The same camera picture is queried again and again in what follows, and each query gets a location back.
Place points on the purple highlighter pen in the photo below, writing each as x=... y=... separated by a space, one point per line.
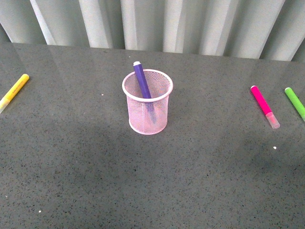
x=144 y=89

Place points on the pink highlighter pen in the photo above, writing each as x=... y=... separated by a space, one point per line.
x=265 y=107

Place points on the pink mesh pen cup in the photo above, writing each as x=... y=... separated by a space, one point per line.
x=148 y=116

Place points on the yellow highlighter pen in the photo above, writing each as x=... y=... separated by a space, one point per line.
x=13 y=91

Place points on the white pleated curtain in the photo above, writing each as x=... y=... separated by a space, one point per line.
x=256 y=29

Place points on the green highlighter pen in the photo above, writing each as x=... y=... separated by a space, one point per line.
x=295 y=102

